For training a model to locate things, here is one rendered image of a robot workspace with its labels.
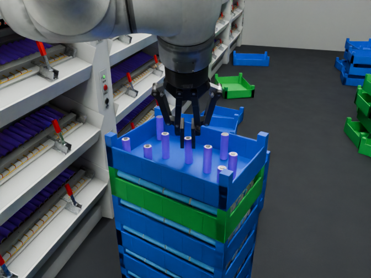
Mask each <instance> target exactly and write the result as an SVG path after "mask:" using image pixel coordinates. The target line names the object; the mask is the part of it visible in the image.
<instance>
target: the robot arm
mask: <svg viewBox="0 0 371 278"><path fill-rule="evenodd" d="M221 5H222V0H0V14H1V16H2V18H3V20H4V21H5V23H6V24H7V25H8V26H9V27H10V28H11V29H12V30H13V31H14V32H16V33H17V34H19V35H21V36H23V37H25V38H28V39H32V40H35V41H40V42H46V43H79V42H90V41H97V40H103V39H111V38H114V37H117V36H121V35H127V34H151V35H157V39H158V51H159V57H160V60H161V62H162V64H163V65H164V66H165V78H164V80H163V83H160V84H158V83H156V82H155V83H153V84H152V92H151V94H152V96H153V97H154V98H155V99H156V100H157V102H158V105H159V107H160V110H161V113H162V116H163V118H164V121H165V124H166V125H167V126H170V125H173V126H174V130H175V135H176V136H180V143H181V148H184V118H183V117H181V112H182V101H185V100H189V101H192V108H193V117H194V118H192V123H191V134H192V149H195V136H200V127H201V126H202V125H204V126H209V124H210V121H211V118H212V115H213V112H214V109H215V106H216V102H217V101H218V100H219V99H220V97H221V96H222V84H221V83H217V84H216V85H215V84H212V83H211V82H210V79H209V77H208V71H209V64H210V63H211V61H212V51H213V48H214V39H215V26H216V22H217V20H218V18H219V15H220V11H221ZM165 90H166V91H168V92H169V93H170V94H171V95H172V96H173V97H174V98H175V99H176V108H175V116H172V113H171V110H170V108H169V104H168V101H167V98H166V95H165ZM208 90H209V98H208V102H207V105H206V108H205V112H204V116H200V106H199V98H200V97H201V96H202V95H203V94H205V93H206V92H207V91H208Z"/></svg>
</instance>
